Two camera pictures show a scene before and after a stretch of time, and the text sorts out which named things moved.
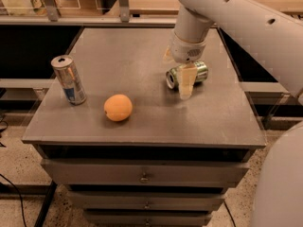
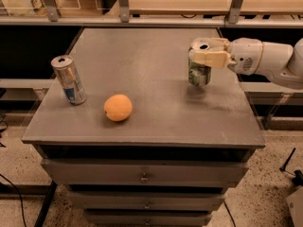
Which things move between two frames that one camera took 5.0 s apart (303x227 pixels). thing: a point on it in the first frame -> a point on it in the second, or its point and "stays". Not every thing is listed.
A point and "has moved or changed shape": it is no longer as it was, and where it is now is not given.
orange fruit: x=117 y=107 stays
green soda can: x=172 y=75 has moved or changed shape
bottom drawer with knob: x=147 y=218 stays
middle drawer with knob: x=147 y=200 stays
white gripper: x=187 y=52 -> x=245 y=56
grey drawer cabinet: x=170 y=163 stays
